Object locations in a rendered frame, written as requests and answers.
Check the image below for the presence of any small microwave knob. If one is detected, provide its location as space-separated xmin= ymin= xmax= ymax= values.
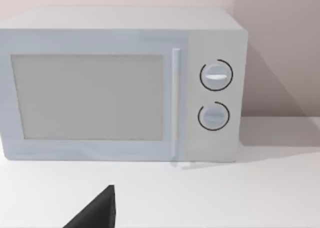
xmin=201 ymin=105 xmax=227 ymax=129

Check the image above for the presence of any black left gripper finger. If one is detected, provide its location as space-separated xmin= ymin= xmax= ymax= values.
xmin=61 ymin=184 xmax=117 ymax=228

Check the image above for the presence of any large microwave knob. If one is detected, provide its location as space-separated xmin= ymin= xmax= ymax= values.
xmin=201 ymin=63 xmax=231 ymax=88

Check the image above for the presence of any pale microwave door handle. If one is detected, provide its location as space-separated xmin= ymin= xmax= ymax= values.
xmin=171 ymin=48 xmax=181 ymax=162

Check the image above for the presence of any pale microwave door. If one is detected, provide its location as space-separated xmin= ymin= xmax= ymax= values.
xmin=0 ymin=29 xmax=189 ymax=162

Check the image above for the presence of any pale microwave oven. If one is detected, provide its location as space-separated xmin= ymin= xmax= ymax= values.
xmin=0 ymin=7 xmax=249 ymax=164

